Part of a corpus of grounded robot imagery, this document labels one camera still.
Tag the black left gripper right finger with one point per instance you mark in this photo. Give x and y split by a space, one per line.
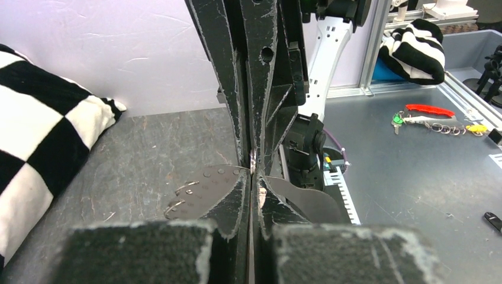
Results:
301 236

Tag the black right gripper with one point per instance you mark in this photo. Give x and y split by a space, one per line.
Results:
269 75

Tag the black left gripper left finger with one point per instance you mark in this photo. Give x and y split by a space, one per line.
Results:
210 249

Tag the silver metal key holder plate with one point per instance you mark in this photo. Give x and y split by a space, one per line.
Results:
215 183

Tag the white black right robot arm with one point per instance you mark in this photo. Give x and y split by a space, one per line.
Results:
327 28

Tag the green tag key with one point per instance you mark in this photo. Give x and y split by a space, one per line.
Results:
397 121

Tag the black white striped cloth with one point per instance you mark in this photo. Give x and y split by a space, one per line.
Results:
415 53

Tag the black white checkered pillow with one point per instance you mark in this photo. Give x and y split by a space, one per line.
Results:
49 124

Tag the black tag key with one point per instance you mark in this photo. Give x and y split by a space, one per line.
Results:
494 220

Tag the grey plastic bin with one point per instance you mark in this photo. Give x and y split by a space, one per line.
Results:
466 54

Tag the yellow tag key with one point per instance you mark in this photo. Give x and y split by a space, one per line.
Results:
477 130

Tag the black stands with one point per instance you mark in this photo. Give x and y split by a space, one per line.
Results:
488 86

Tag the white toothed cable duct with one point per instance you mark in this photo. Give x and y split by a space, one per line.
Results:
341 192

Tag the aluminium frame rail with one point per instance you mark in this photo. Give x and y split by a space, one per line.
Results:
414 53

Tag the red handled key holder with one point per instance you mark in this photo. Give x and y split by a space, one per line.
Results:
437 119

